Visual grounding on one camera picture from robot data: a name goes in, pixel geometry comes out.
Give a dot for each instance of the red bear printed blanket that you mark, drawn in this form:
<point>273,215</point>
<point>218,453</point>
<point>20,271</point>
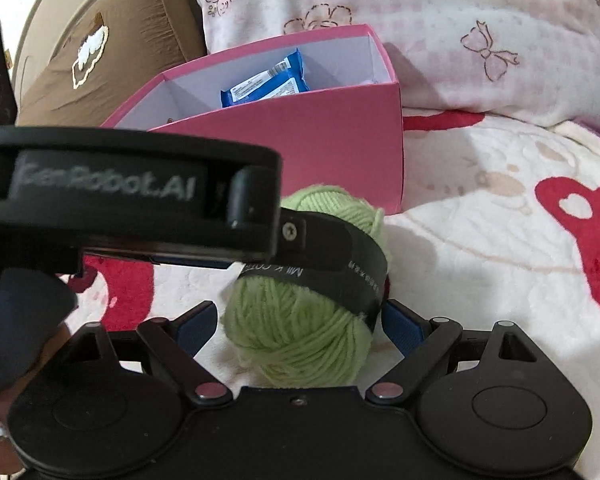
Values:
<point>480,240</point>

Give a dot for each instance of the pink checkered pillow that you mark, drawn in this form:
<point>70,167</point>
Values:
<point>430,20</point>

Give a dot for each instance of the green yarn ball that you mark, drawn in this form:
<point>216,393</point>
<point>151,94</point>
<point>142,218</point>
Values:
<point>290,340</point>

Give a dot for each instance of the pink cardboard box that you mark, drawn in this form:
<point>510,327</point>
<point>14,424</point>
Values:
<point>330,135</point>

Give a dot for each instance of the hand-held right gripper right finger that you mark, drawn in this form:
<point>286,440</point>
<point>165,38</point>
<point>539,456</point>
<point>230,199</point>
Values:
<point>401,331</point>

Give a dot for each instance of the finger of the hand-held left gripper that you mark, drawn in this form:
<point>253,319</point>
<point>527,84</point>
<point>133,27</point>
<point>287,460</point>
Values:
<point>292,245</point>

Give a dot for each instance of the brown cushion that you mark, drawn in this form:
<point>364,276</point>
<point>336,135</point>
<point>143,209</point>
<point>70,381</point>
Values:
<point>130,35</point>

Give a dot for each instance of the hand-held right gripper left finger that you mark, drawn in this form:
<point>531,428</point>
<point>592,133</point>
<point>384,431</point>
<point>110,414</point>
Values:
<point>197,327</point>

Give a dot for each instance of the blue cookie packet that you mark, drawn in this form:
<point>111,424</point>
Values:
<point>265,85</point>

